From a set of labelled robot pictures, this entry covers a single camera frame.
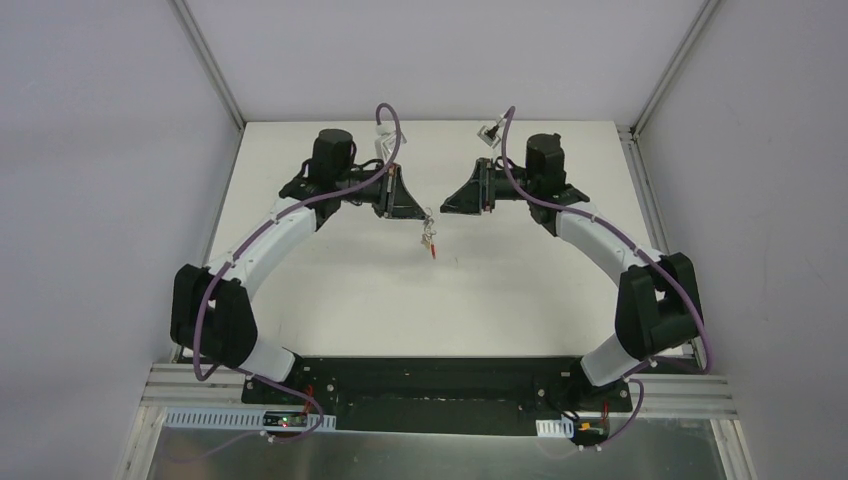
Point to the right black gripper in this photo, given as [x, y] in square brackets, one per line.
[489, 186]

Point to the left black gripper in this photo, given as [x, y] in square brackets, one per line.
[390, 192]

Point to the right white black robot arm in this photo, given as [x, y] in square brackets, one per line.
[656, 306]

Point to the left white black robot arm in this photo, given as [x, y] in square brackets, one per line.
[212, 312]

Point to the left controller board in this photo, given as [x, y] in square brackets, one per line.
[285, 420]

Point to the controller board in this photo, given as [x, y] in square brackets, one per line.
[285, 420]
[590, 433]

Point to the right controller board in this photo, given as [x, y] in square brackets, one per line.
[590, 433]

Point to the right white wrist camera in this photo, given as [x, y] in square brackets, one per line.
[490, 135]

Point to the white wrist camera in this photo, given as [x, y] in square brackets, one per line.
[490, 135]
[387, 139]

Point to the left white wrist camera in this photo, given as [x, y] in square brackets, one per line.
[387, 139]

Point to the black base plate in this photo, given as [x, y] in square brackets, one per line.
[464, 396]

